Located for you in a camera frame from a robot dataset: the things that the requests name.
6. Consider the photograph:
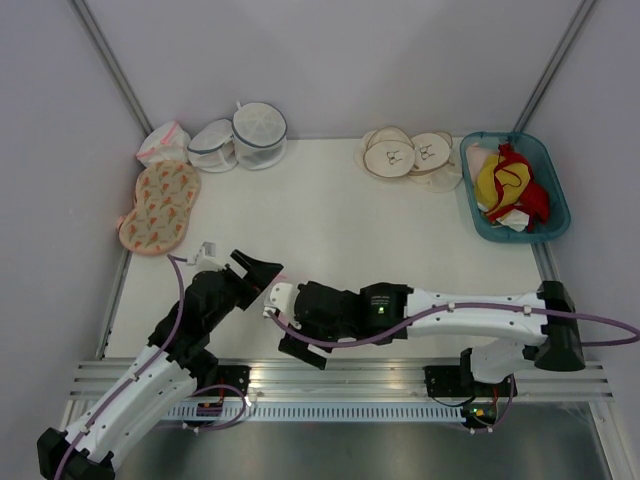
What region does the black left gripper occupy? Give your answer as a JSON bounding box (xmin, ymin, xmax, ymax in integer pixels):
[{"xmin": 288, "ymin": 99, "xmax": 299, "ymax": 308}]
[{"xmin": 205, "ymin": 250, "xmax": 282, "ymax": 330}]

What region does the yellow red bra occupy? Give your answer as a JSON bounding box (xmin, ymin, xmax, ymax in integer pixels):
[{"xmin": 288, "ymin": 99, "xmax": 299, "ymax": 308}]
[{"xmin": 474, "ymin": 154, "xmax": 534, "ymax": 214}]

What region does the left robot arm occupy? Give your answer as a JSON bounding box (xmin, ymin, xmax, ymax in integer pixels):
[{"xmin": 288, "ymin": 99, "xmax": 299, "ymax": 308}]
[{"xmin": 36, "ymin": 250, "xmax": 284, "ymax": 479}]

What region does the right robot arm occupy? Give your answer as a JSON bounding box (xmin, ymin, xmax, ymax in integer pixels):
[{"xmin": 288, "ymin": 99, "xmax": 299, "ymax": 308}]
[{"xmin": 263, "ymin": 281, "xmax": 585, "ymax": 395}]

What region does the floral beige bra pouch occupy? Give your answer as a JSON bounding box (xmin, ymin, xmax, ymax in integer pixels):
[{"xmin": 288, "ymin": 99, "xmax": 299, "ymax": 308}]
[{"xmin": 118, "ymin": 160, "xmax": 201, "ymax": 256}]

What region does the white blue-trim flat laundry bag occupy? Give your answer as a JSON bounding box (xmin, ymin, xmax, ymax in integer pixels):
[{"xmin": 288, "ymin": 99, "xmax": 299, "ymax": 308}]
[{"xmin": 187, "ymin": 119, "xmax": 238, "ymax": 173}]

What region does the white blue-trim tall laundry bag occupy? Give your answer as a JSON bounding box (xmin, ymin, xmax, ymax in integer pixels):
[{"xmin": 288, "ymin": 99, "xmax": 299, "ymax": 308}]
[{"xmin": 231, "ymin": 102, "xmax": 288, "ymax": 170}]

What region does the white pink-trim corner laundry bag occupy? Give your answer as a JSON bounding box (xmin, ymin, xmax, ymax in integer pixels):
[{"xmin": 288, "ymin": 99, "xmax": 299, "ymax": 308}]
[{"xmin": 135, "ymin": 121, "xmax": 191, "ymax": 167}]

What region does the beige round laundry bag front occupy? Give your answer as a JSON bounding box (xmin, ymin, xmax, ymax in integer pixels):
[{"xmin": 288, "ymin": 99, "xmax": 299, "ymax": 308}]
[{"xmin": 354, "ymin": 126, "xmax": 415, "ymax": 179}]

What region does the beige round laundry bag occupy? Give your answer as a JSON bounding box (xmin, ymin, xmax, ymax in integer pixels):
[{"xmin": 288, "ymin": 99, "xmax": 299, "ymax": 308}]
[
  {"xmin": 354, "ymin": 126, "xmax": 415, "ymax": 179},
  {"xmin": 408, "ymin": 132, "xmax": 463, "ymax": 193}
]

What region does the beige round laundry bag rear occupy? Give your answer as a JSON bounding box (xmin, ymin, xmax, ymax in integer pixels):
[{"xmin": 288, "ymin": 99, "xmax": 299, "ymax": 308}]
[{"xmin": 408, "ymin": 132, "xmax": 463, "ymax": 193}]

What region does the white bra in basket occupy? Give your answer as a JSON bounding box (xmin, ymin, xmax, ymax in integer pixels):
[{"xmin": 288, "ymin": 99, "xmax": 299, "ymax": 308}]
[{"xmin": 477, "ymin": 201, "xmax": 530, "ymax": 232}]

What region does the pink bra in basket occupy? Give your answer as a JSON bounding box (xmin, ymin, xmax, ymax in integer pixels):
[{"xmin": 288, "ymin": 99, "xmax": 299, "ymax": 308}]
[{"xmin": 465, "ymin": 143, "xmax": 498, "ymax": 183}]

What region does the teal plastic basket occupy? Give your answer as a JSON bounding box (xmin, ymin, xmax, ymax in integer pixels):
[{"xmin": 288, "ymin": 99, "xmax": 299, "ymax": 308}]
[{"xmin": 459, "ymin": 132, "xmax": 571, "ymax": 244}]

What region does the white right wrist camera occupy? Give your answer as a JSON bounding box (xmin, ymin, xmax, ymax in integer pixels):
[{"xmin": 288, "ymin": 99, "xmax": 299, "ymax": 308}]
[{"xmin": 263, "ymin": 282, "xmax": 298, "ymax": 320}]

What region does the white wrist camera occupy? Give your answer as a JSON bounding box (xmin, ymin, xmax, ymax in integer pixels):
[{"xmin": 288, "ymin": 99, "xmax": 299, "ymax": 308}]
[
  {"xmin": 263, "ymin": 282, "xmax": 298, "ymax": 320},
  {"xmin": 186, "ymin": 242, "xmax": 224, "ymax": 271}
]

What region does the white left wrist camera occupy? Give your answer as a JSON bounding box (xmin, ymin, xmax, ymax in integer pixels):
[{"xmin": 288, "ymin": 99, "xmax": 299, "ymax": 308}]
[{"xmin": 186, "ymin": 242, "xmax": 224, "ymax": 271}]

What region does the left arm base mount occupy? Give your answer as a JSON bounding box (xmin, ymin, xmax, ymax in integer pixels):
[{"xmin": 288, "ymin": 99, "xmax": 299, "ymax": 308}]
[{"xmin": 192, "ymin": 364, "xmax": 251, "ymax": 397}]

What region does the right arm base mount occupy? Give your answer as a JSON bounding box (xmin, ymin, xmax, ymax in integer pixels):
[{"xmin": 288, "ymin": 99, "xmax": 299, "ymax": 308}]
[{"xmin": 423, "ymin": 365, "xmax": 517, "ymax": 399}]

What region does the white slotted cable duct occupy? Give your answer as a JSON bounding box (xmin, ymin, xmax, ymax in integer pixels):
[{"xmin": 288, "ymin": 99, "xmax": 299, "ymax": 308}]
[{"xmin": 163, "ymin": 401, "xmax": 464, "ymax": 423}]

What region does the left aluminium frame post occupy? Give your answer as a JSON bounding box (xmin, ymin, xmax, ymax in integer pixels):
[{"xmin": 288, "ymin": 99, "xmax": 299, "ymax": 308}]
[{"xmin": 67, "ymin": 0, "xmax": 153, "ymax": 135}]

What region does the aluminium frame post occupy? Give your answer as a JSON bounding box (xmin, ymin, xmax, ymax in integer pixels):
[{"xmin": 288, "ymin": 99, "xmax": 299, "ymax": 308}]
[
  {"xmin": 512, "ymin": 0, "xmax": 600, "ymax": 132},
  {"xmin": 67, "ymin": 0, "xmax": 153, "ymax": 135}
]

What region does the right aluminium frame post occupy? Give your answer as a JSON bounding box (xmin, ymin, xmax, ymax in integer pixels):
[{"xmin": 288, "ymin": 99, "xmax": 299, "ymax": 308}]
[{"xmin": 512, "ymin": 0, "xmax": 600, "ymax": 132}]

